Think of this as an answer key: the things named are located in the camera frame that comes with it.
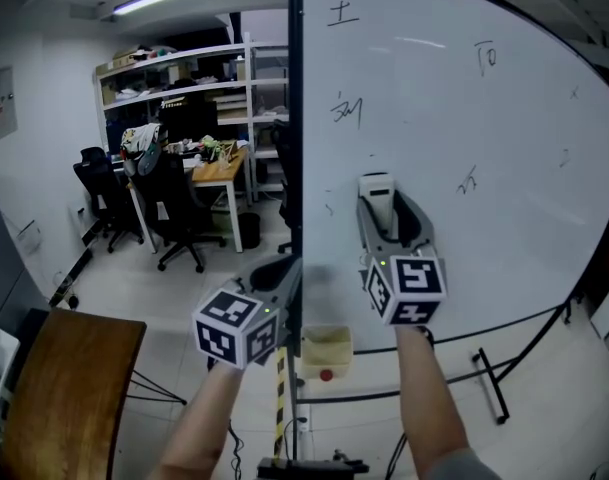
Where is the wooden desk with white legs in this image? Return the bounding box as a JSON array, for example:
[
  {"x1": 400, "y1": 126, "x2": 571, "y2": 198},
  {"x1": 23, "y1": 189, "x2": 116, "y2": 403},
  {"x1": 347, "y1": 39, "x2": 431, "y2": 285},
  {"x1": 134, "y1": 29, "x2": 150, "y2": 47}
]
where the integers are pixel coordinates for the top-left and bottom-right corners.
[{"x1": 126, "y1": 145, "x2": 251, "y2": 255}]

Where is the person's left forearm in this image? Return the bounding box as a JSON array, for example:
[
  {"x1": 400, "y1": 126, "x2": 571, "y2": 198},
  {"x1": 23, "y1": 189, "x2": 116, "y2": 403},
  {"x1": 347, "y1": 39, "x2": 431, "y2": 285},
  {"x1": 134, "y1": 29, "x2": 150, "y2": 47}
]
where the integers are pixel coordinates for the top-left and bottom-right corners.
[{"x1": 158, "y1": 362, "x2": 246, "y2": 480}]

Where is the patterned white garment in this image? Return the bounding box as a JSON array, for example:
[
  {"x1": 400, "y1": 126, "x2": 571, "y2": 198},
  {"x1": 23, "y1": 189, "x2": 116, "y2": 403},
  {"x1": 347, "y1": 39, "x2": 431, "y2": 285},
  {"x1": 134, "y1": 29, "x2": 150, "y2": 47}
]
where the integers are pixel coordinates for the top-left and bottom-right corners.
[{"x1": 119, "y1": 122, "x2": 163, "y2": 163}]

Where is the wide white shelving unit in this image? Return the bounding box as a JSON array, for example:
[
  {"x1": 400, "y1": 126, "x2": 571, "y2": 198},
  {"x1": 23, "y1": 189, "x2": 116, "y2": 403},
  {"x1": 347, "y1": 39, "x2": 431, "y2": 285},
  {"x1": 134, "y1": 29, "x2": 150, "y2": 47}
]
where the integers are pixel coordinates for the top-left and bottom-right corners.
[{"x1": 94, "y1": 32, "x2": 254, "y2": 205}]

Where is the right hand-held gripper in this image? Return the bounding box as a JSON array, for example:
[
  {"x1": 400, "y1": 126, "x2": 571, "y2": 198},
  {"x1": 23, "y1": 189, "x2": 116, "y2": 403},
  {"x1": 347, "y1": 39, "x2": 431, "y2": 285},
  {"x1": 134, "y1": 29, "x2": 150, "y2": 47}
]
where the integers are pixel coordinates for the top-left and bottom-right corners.
[{"x1": 355, "y1": 189, "x2": 448, "y2": 326}]

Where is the person's right forearm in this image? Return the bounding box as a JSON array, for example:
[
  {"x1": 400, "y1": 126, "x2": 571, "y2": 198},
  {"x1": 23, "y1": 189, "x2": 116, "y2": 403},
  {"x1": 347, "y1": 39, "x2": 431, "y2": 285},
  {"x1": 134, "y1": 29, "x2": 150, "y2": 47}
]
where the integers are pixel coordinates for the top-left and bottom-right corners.
[{"x1": 394, "y1": 324, "x2": 503, "y2": 480}]

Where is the black stand base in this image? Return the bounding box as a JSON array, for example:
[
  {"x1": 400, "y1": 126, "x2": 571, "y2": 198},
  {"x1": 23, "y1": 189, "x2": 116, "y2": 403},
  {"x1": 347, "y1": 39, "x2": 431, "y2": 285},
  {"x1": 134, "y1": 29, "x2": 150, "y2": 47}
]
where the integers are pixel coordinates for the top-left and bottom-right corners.
[{"x1": 256, "y1": 456, "x2": 371, "y2": 480}]

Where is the black office chair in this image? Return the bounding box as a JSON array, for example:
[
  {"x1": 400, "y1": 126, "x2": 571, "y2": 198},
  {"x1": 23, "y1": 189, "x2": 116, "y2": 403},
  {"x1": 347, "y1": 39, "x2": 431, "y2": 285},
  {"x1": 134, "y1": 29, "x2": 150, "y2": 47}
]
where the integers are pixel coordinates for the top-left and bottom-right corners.
[
  {"x1": 271, "y1": 117, "x2": 293, "y2": 255},
  {"x1": 128, "y1": 150, "x2": 228, "y2": 275},
  {"x1": 72, "y1": 146, "x2": 146, "y2": 255}
]

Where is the translucent box with red button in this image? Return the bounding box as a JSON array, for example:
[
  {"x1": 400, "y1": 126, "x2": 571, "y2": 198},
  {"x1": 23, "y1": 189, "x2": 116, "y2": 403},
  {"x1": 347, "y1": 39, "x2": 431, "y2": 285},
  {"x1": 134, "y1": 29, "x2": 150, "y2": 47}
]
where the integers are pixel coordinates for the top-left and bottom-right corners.
[{"x1": 301, "y1": 325, "x2": 354, "y2": 382}]

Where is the black trash bin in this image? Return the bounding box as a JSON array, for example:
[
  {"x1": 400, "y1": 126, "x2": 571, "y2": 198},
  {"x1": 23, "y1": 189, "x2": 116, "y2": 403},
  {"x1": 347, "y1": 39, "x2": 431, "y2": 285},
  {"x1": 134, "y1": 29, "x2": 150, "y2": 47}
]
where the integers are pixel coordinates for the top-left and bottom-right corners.
[{"x1": 238, "y1": 211, "x2": 262, "y2": 251}]

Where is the large whiteboard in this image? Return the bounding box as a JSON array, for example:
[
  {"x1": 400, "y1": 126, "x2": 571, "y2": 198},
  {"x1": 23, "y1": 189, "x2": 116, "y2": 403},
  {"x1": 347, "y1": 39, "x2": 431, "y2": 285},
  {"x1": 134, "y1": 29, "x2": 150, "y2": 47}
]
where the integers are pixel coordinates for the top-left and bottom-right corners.
[{"x1": 286, "y1": 0, "x2": 609, "y2": 460}]

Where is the black computer monitor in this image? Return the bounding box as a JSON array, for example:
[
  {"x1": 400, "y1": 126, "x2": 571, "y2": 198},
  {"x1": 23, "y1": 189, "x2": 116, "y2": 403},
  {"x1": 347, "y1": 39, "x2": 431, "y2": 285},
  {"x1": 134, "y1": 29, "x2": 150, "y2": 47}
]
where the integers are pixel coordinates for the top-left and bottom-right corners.
[{"x1": 158, "y1": 98, "x2": 220, "y2": 142}]

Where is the wooden stick frame model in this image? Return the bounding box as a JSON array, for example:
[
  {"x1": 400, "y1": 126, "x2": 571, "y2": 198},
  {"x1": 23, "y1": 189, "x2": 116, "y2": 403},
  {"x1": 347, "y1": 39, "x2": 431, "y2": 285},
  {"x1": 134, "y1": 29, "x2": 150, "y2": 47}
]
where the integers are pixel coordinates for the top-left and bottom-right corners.
[{"x1": 211, "y1": 140, "x2": 238, "y2": 168}]

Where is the brown wooden table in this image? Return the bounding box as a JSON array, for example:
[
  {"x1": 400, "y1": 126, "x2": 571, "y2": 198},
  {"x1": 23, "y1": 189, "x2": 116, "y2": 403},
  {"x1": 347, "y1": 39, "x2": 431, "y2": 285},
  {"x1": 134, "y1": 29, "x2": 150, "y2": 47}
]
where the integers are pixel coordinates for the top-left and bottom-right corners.
[{"x1": 0, "y1": 308, "x2": 148, "y2": 480}]

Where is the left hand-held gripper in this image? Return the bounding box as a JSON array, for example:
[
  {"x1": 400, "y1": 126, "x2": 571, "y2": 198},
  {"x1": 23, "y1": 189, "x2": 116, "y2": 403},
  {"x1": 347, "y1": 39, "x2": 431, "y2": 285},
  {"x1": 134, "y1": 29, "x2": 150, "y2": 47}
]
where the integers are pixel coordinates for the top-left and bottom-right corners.
[{"x1": 192, "y1": 254, "x2": 302, "y2": 371}]

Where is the white eraser block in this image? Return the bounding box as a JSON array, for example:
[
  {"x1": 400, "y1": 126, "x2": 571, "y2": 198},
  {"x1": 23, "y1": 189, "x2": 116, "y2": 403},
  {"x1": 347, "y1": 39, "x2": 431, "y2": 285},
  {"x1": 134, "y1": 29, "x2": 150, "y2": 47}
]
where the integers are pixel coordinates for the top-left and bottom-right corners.
[{"x1": 357, "y1": 171, "x2": 398, "y2": 235}]

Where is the black floor cable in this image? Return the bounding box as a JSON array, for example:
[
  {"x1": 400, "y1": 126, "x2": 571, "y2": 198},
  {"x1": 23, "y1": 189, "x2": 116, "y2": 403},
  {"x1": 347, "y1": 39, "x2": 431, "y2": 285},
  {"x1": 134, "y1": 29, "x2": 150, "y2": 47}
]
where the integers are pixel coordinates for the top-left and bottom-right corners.
[{"x1": 225, "y1": 416, "x2": 246, "y2": 480}]

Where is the narrow white shelving unit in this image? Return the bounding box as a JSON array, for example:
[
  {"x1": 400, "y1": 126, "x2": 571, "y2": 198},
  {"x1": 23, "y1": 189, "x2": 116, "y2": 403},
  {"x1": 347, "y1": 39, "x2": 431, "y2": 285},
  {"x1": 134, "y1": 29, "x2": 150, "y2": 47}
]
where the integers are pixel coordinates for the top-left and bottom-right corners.
[{"x1": 247, "y1": 42, "x2": 290, "y2": 204}]

